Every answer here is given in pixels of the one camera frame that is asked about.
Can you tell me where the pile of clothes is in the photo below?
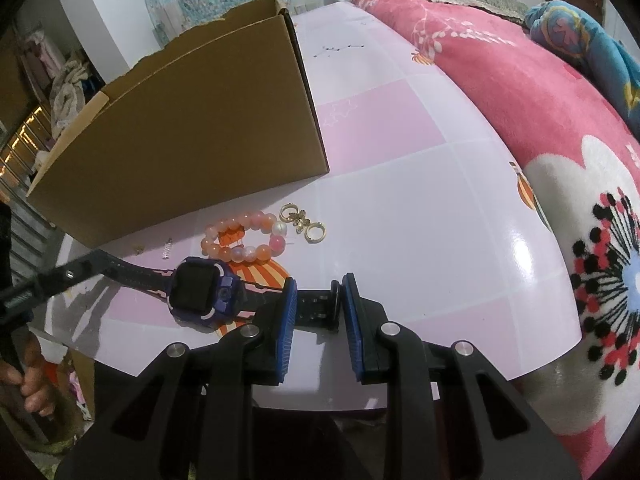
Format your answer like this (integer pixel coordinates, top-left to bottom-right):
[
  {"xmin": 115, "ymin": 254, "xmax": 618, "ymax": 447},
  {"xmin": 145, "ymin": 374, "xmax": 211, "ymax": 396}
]
[{"xmin": 46, "ymin": 50, "xmax": 107, "ymax": 137}]

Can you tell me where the blue smartwatch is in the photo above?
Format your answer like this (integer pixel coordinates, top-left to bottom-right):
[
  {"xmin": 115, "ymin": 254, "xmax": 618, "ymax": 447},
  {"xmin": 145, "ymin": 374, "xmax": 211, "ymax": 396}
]
[{"xmin": 100, "ymin": 252, "xmax": 344, "ymax": 334}]

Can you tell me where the brown cardboard box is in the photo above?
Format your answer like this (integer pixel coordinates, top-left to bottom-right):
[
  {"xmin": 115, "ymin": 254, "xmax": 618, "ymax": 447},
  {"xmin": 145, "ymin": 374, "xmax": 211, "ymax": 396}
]
[{"xmin": 25, "ymin": 0, "xmax": 331, "ymax": 250}]

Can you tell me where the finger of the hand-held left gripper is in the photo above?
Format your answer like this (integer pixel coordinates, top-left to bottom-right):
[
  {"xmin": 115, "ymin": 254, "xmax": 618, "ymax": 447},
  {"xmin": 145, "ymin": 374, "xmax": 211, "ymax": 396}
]
[{"xmin": 0, "ymin": 249, "xmax": 109, "ymax": 322}]

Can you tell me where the pink orange bead bracelet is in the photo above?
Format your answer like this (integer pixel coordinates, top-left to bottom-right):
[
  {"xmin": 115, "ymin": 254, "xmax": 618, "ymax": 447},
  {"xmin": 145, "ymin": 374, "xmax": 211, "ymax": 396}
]
[{"xmin": 201, "ymin": 212, "xmax": 288, "ymax": 264}]

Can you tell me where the person's left hand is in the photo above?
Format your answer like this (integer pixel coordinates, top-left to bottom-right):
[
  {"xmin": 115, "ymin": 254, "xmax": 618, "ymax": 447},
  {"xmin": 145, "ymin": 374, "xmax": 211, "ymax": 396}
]
[{"xmin": 0, "ymin": 332, "xmax": 57, "ymax": 418}]

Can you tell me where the blue patterned blanket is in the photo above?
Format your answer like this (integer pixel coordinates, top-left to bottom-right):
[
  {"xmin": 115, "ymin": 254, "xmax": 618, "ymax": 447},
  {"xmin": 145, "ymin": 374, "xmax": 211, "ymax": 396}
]
[{"xmin": 524, "ymin": 0, "xmax": 640, "ymax": 137}]

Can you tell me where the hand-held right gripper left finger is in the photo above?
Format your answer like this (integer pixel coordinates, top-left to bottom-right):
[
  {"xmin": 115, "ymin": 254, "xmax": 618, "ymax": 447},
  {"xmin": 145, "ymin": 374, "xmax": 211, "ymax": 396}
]
[{"xmin": 54, "ymin": 276, "xmax": 301, "ymax": 480}]

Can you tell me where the pink floral blanket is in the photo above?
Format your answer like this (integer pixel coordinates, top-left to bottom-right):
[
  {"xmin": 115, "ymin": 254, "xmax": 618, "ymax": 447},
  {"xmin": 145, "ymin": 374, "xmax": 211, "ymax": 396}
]
[{"xmin": 347, "ymin": 0, "xmax": 640, "ymax": 477}]

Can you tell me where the thin dark beaded necklace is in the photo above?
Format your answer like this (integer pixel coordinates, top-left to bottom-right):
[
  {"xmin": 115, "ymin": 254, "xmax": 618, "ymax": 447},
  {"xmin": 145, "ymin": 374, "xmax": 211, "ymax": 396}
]
[{"xmin": 311, "ymin": 41, "xmax": 365, "ymax": 57}]

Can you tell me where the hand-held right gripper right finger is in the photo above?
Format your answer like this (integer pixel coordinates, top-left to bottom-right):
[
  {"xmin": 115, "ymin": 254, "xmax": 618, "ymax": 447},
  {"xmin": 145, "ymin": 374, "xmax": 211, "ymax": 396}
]
[{"xmin": 341, "ymin": 272, "xmax": 596, "ymax": 480}]

